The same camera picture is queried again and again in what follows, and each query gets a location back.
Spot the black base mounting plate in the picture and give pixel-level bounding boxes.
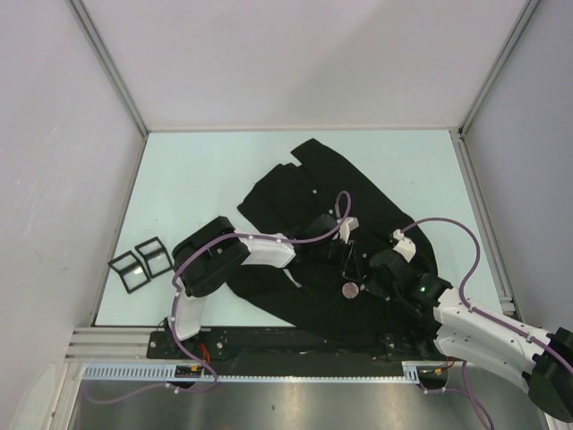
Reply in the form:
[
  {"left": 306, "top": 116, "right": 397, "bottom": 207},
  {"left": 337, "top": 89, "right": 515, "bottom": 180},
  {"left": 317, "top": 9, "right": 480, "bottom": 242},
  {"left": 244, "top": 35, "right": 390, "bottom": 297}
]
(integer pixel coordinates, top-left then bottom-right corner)
[{"left": 147, "top": 325, "right": 453, "bottom": 362}]

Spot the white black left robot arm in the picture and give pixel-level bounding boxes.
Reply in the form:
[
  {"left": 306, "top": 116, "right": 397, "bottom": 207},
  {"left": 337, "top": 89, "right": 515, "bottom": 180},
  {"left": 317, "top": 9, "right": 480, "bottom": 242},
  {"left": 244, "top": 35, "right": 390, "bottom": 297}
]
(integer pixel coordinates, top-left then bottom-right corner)
[{"left": 166, "top": 214, "right": 366, "bottom": 358}]

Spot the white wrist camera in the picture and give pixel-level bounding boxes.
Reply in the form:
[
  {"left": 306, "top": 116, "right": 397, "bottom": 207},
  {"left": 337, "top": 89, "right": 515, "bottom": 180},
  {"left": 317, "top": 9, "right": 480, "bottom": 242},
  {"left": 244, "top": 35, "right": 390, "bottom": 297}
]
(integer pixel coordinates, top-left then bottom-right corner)
[
  {"left": 338, "top": 217, "right": 359, "bottom": 243},
  {"left": 392, "top": 229, "right": 416, "bottom": 263}
]

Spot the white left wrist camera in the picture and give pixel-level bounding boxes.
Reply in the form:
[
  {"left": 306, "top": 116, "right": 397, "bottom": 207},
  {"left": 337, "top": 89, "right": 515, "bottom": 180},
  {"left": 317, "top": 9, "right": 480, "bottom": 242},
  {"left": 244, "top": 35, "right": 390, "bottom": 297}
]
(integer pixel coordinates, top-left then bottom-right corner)
[{"left": 338, "top": 217, "right": 359, "bottom": 243}]

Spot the black square frame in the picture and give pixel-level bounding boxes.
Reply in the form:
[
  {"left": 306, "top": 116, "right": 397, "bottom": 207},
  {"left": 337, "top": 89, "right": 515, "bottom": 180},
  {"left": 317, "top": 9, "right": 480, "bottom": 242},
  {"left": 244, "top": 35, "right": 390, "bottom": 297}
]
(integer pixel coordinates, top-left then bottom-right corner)
[
  {"left": 135, "top": 236, "right": 173, "bottom": 279},
  {"left": 107, "top": 251, "right": 151, "bottom": 294}
]

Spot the aluminium frame rail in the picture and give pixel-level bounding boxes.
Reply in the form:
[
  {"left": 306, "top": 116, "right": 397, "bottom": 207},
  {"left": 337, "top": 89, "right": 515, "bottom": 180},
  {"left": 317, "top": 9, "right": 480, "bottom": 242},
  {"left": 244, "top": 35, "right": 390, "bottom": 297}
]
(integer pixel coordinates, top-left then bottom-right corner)
[{"left": 64, "top": 326, "right": 156, "bottom": 362}]

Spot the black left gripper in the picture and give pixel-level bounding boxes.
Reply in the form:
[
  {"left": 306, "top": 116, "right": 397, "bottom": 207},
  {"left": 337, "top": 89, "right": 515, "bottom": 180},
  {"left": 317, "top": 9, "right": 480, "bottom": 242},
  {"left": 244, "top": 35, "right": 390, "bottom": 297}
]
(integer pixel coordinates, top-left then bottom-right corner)
[{"left": 311, "top": 236, "right": 361, "bottom": 282}]

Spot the pink red round brooch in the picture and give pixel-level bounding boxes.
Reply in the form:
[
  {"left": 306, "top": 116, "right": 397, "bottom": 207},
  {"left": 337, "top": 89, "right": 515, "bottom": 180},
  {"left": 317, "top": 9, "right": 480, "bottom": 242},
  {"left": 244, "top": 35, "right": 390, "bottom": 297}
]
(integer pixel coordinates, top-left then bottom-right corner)
[{"left": 341, "top": 282, "right": 360, "bottom": 299}]

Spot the white slotted cable duct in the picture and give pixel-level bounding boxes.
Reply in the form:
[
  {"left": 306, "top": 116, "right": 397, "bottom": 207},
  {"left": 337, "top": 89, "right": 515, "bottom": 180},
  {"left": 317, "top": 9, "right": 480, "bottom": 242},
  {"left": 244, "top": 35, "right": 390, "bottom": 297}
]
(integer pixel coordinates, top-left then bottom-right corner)
[{"left": 82, "top": 363, "right": 419, "bottom": 383}]

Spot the black button-up shirt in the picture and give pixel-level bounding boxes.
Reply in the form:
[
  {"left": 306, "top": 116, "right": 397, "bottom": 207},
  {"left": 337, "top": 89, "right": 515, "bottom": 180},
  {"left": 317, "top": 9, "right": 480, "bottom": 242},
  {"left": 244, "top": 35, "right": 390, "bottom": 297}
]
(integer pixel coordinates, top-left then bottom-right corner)
[{"left": 238, "top": 139, "right": 438, "bottom": 340}]

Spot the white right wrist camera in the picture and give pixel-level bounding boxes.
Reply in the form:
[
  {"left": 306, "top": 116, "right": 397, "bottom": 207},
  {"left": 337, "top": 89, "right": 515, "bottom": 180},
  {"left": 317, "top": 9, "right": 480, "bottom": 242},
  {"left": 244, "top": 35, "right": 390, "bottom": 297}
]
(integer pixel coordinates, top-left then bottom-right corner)
[{"left": 392, "top": 229, "right": 416, "bottom": 263}]

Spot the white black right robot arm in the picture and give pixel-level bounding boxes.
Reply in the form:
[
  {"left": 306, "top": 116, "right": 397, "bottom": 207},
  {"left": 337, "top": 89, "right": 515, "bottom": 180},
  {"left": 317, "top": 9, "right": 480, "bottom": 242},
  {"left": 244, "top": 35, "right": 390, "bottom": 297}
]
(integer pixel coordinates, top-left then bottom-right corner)
[{"left": 366, "top": 250, "right": 572, "bottom": 423}]

